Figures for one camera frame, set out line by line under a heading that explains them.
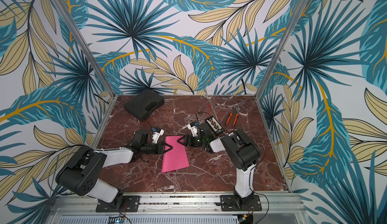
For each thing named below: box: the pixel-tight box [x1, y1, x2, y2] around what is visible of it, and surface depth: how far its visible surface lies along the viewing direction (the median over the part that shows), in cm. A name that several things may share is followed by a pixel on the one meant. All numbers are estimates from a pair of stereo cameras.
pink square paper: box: [161, 135, 190, 174], surface depth 88 cm
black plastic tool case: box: [123, 88, 165, 122], surface depth 111 cm
